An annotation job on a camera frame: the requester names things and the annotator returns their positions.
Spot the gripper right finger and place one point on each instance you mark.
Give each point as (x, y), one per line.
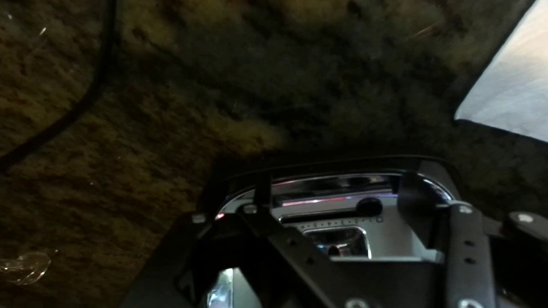
(471, 256)

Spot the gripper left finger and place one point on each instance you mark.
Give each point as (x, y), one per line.
(222, 239)

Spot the silver toaster with black trim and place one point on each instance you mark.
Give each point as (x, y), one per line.
(389, 239)

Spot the black toaster knob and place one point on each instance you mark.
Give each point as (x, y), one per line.
(369, 206)

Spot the white flat panel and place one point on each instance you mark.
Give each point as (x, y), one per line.
(511, 81)

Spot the clear plastic scrap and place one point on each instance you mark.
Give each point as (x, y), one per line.
(25, 267)

